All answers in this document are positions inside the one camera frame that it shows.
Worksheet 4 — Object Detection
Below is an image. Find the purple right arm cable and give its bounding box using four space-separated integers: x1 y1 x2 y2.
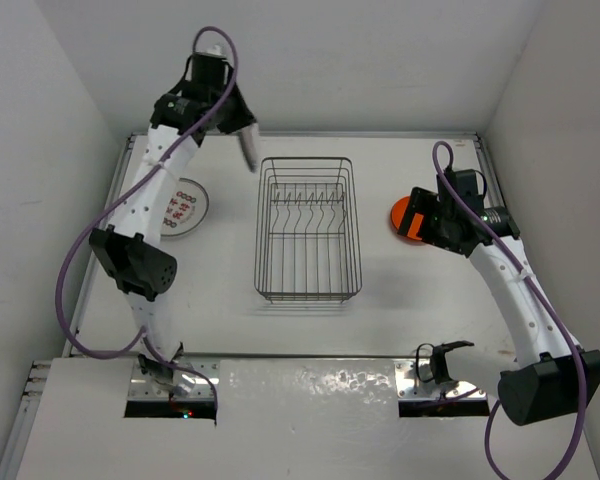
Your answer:
431 140 588 480

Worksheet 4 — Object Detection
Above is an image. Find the wire dish rack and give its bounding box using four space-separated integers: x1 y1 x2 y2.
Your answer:
254 156 363 303

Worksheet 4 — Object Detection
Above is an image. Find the orange plate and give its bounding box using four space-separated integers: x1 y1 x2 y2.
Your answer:
389 196 424 244

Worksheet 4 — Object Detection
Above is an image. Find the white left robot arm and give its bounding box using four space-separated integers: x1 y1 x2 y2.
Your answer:
89 47 259 363

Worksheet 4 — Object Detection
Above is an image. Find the dark rimmed white plate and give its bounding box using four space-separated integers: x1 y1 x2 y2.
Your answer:
238 123 260 173

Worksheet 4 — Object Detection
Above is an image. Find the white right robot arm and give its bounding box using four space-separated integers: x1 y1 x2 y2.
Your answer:
390 170 600 426

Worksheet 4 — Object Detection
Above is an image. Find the white floral plate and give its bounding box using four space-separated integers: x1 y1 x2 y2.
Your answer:
161 178 209 238

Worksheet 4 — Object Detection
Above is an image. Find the metal base plate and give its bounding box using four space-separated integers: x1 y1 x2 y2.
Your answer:
394 357 488 403
127 355 219 402

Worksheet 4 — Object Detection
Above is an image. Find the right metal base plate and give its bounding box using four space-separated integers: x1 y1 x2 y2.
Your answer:
394 357 488 403

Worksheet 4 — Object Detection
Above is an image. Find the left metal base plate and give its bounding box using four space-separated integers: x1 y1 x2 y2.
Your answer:
127 355 219 402

